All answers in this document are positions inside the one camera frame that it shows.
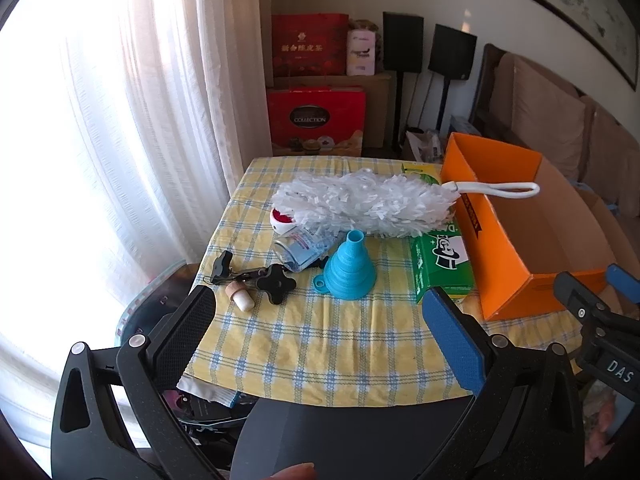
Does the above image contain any black cord with clip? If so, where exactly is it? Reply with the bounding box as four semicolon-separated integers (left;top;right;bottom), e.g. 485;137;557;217
197;250;261;288

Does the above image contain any person's left hand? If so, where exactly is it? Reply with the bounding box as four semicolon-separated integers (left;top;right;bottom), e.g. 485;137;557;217
265;462;317;480

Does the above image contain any plastic bag clutter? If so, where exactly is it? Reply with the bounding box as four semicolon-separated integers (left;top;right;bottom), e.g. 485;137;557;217
402;127;446;161

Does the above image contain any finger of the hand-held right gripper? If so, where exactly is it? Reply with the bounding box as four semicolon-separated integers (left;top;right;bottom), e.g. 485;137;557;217
553;271;640;350
606;263;640;306

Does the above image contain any yellow checked tablecloth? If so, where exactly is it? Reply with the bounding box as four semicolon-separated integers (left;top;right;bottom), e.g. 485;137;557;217
182;156;591;408

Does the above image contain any orange cardboard box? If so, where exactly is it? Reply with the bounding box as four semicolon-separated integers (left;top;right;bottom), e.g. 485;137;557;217
440;132;632;322

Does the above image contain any blue collapsible funnel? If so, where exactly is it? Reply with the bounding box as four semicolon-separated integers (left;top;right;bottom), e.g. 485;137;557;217
313;230;383;302

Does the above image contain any red gift box upper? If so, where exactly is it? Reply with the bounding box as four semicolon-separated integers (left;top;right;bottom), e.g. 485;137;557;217
271;12;349;78

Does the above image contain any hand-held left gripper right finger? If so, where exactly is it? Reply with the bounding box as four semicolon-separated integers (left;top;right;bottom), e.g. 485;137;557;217
416;286;586;480

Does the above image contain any cork bottle stopper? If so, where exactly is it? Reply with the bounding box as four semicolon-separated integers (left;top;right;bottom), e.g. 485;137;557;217
231;285;257;312

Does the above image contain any black speaker stand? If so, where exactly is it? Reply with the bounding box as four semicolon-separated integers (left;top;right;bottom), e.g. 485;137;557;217
435;79;454;133
394;71;408;155

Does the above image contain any red biscuit gift box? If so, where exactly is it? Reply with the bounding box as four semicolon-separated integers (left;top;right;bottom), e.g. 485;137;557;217
266;86;367;158

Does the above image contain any red white round container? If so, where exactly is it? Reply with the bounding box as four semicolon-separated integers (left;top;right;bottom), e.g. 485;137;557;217
270;207;301;235

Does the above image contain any white sheer curtain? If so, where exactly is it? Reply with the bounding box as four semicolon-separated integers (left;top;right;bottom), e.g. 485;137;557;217
0;0;273;411

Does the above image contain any black star knob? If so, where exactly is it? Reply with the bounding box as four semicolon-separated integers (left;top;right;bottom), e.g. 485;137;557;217
256;264;297;306

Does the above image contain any brown cardboard box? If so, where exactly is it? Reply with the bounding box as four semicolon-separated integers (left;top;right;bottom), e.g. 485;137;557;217
272;72;393;150

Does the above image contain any brown sofa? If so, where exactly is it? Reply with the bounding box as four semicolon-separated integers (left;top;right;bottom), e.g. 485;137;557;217
470;42;640;241

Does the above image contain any white fluffy duster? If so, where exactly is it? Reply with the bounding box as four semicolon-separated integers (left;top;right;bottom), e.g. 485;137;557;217
272;169;542;238

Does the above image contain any pink white box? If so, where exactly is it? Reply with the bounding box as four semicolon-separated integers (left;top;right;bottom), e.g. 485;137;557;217
346;29;378;77

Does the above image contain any framed landscape painting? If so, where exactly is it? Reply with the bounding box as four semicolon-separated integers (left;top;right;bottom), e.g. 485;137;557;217
482;0;640;91

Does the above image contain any clear plastic storage bin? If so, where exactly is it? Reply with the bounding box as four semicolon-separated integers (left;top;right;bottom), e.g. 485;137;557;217
112;259;201;351

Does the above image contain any tan sofa cushion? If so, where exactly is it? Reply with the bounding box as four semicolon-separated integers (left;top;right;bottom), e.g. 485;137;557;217
510;55;588;181
582;105;640;211

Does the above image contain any clear plastic bottle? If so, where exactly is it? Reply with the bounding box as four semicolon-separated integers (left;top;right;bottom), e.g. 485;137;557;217
273;227;333;273

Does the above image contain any green toothpaste box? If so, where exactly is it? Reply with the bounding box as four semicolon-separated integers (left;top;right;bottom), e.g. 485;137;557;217
402;162;476;306

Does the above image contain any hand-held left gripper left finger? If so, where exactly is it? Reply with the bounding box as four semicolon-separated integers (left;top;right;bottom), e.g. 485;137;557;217
51;284;221;480

